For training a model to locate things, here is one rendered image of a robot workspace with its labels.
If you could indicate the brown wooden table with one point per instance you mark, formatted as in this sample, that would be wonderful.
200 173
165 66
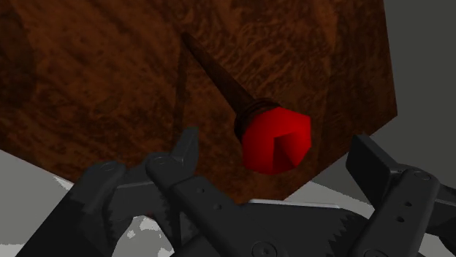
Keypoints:
89 89

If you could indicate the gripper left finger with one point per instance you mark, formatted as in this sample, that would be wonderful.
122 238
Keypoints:
107 199

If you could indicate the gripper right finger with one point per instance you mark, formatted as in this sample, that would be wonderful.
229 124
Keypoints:
399 213

